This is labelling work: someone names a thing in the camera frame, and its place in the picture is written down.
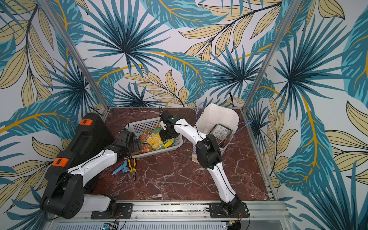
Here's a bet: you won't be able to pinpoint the grey plastic basket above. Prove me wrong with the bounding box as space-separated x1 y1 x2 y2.
125 118 183 159

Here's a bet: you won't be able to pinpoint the white blue checkered paper bag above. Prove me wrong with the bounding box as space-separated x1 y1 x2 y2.
193 103 241 168

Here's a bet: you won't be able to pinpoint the green orange soup packet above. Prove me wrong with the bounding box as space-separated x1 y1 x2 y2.
140 129 161 153

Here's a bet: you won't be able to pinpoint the large dark seasoning packet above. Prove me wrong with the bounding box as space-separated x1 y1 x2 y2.
209 124 232 148

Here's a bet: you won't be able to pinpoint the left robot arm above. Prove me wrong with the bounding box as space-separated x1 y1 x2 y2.
40 128 136 219

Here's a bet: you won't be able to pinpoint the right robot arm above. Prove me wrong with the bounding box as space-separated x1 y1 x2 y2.
159 110 241 217

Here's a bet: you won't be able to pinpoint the yellow green condiment packet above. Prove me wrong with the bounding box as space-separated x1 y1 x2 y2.
146 124 175 151

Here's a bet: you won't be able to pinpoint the yellow black pliers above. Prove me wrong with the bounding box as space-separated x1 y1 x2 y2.
128 157 137 181

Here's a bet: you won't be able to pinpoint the blue handled tool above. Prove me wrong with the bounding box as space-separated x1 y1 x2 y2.
113 160 130 175

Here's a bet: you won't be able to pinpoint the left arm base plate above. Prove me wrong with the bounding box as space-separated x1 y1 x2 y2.
91 203 133 219

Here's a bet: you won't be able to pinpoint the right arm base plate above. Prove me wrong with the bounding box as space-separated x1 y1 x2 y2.
205 203 250 219

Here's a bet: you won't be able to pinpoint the aluminium front rail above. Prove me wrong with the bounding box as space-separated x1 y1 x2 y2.
43 200 291 223

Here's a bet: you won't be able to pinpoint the left aluminium corner post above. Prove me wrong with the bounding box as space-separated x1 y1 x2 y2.
38 0 110 111

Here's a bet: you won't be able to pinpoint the aluminium corner post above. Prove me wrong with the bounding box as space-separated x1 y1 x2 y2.
38 0 110 111
242 0 301 113

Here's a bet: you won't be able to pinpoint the right aluminium corner post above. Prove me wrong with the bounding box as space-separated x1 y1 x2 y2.
242 0 301 113

